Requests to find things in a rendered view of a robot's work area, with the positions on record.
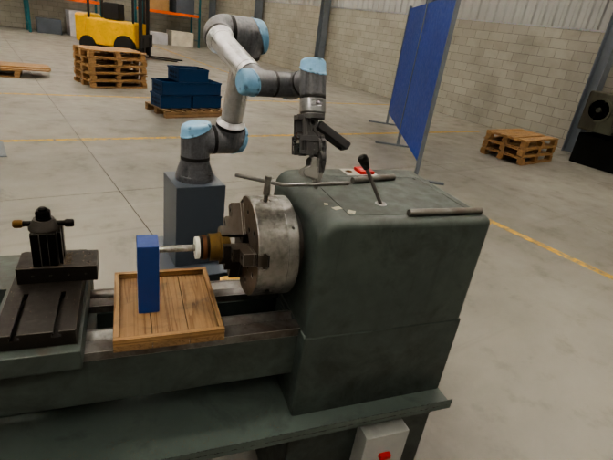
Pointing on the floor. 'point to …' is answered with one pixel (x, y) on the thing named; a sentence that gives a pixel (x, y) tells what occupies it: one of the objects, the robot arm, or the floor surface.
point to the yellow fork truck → (117, 28)
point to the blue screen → (420, 73)
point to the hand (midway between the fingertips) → (317, 184)
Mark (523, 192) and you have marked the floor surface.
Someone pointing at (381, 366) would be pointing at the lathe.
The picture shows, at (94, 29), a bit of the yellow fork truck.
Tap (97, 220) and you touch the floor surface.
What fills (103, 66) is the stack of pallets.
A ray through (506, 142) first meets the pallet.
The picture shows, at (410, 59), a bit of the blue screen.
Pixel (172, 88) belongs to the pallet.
